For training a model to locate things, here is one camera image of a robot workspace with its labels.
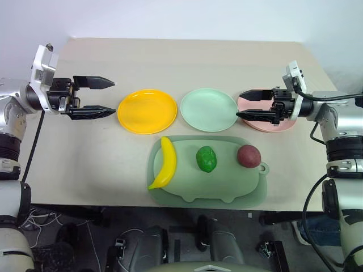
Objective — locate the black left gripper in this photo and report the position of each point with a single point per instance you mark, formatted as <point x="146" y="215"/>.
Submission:
<point x="61" y="95"/>

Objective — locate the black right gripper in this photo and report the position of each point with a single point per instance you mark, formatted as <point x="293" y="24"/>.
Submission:
<point x="281" y="106"/>

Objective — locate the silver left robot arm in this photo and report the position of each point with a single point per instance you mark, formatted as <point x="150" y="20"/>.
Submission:
<point x="12" y="105"/>

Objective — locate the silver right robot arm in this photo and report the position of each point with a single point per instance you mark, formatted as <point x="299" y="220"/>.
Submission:
<point x="337" y="124"/>

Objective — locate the pink plate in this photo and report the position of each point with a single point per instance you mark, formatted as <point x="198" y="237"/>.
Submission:
<point x="266" y="126"/>

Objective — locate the mint green plate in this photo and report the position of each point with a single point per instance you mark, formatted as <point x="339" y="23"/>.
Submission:
<point x="209" y="110"/>

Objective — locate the dark red fruit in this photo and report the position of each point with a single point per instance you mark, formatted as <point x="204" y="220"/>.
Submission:
<point x="249" y="156"/>

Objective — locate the yellow plate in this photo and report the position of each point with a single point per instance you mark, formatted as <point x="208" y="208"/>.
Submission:
<point x="147" y="111"/>

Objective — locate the green avocado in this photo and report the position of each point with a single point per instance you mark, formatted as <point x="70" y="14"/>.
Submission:
<point x="206" y="159"/>

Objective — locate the green pig-shaped cutting board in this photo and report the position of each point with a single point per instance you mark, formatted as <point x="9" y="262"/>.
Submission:
<point x="210" y="181"/>

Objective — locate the yellow banana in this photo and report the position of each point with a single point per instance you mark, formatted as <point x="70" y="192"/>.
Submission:
<point x="167" y="164"/>

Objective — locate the grey robot legs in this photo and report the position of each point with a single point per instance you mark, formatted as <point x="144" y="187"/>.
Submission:
<point x="181" y="249"/>

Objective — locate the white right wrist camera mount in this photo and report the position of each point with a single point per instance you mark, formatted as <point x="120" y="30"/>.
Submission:
<point x="293" y="78"/>

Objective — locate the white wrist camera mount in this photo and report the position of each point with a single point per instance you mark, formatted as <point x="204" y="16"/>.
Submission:
<point x="293" y="78"/>
<point x="42" y="68"/>

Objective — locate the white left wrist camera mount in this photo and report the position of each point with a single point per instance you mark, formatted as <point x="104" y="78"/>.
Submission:
<point x="42" y="68"/>

